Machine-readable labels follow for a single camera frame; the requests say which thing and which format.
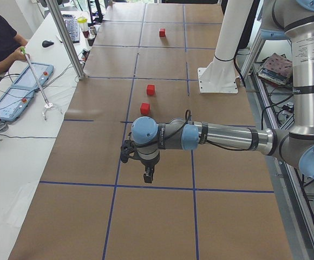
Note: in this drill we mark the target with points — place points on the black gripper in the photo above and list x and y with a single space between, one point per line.
148 163

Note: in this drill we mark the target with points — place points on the red block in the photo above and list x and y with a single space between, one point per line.
150 90
162 32
145 108

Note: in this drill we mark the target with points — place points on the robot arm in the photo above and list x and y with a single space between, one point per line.
295 146

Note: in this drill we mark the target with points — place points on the brown paper table cover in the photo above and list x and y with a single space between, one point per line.
204 204

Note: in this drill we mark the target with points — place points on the reacher grabber stick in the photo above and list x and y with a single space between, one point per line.
48 105

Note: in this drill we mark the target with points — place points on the lower teach pendant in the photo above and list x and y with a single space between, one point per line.
13 103

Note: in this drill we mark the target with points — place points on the teach pendant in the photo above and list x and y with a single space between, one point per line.
13 103
26 79

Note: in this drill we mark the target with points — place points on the upper teach pendant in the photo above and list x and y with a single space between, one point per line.
26 79

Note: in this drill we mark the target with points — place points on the steel cup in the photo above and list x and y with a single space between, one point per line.
92 32

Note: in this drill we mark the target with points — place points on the stack of books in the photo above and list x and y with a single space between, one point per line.
276 69

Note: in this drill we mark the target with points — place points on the yellow lid cup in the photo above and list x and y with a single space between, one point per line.
82 21

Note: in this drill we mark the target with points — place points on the black computer mouse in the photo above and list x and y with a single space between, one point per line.
47 43

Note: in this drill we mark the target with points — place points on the black keyboard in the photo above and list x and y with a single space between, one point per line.
72 27

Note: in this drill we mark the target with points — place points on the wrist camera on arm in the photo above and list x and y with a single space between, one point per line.
128 151

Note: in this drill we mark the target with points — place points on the white post base plate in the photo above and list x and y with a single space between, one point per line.
217 77

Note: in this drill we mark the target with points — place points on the aluminium frame post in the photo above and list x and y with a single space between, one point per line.
68 44

